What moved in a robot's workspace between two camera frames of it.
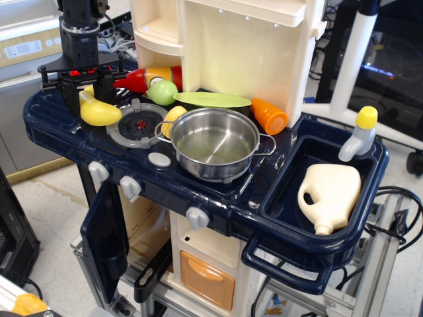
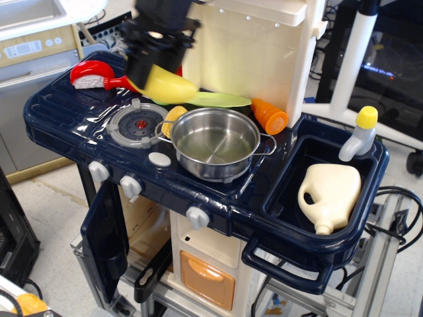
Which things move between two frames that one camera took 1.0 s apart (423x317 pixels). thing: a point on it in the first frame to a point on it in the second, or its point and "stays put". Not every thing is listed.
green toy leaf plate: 210,100 stays put
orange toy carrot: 274,122 stays put
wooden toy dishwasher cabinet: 30,37 stays put
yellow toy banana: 96,113 to 167,88
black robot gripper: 79,66 to 162,30
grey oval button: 158,159 stays put
